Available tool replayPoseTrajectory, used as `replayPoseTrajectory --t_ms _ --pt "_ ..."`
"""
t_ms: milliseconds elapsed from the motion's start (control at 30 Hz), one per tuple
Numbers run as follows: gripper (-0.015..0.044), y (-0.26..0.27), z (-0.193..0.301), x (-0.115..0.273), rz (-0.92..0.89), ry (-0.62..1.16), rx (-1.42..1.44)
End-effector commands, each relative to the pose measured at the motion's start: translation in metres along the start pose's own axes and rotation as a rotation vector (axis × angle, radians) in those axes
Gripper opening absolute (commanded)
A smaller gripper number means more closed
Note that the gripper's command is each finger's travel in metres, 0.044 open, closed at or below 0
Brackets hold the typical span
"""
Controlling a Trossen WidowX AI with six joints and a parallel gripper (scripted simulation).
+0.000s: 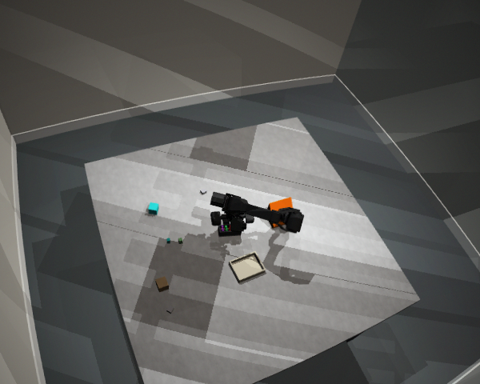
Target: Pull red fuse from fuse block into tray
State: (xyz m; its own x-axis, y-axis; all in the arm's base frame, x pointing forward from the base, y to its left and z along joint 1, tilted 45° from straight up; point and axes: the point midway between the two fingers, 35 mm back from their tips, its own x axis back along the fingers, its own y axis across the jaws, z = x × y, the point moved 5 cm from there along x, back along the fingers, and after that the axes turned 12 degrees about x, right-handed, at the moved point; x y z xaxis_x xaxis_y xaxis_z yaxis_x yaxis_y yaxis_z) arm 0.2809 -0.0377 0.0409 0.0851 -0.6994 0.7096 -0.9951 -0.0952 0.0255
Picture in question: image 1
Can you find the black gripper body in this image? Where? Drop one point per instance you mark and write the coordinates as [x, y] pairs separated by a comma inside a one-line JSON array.
[[216, 218]]

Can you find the teal cube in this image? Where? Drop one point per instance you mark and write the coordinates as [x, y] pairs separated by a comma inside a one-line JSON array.
[[153, 208]]

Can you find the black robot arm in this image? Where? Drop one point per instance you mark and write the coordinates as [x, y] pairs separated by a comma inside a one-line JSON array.
[[234, 205]]

